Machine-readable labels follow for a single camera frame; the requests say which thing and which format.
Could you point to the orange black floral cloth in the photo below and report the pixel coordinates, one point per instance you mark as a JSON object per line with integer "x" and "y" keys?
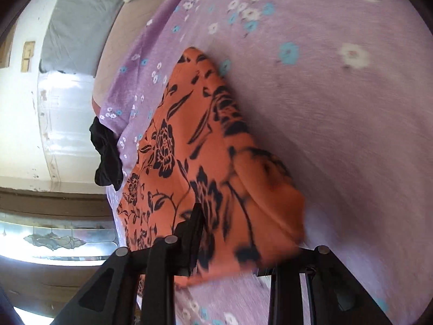
{"x": 203, "y": 142}

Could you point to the pink brown mattress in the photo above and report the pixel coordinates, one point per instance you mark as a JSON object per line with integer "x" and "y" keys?
{"x": 115, "y": 50}

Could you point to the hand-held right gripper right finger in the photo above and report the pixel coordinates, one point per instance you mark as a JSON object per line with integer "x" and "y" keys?
{"x": 284, "y": 294}

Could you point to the wooden door with patterned glass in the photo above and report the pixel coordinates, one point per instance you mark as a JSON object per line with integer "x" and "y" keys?
{"x": 50, "y": 210}

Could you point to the beige wall switch plate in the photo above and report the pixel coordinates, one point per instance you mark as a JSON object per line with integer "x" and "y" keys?
{"x": 28, "y": 57}

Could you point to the purple floral bed sheet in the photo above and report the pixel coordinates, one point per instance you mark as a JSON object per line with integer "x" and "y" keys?
{"x": 338, "y": 125}

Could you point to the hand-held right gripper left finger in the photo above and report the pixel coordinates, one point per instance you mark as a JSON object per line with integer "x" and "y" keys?
{"x": 189, "y": 243}

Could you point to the grey pillow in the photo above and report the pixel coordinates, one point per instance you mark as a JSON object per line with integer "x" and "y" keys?
{"x": 77, "y": 23}

